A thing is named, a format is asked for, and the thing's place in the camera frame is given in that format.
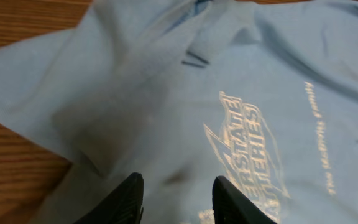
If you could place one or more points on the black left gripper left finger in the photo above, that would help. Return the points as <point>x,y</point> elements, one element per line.
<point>122,206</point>

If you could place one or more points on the light blue printed t-shirt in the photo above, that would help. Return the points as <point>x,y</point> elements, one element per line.
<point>185,91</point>

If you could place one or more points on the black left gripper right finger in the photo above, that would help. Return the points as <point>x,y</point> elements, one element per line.
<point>231,206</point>

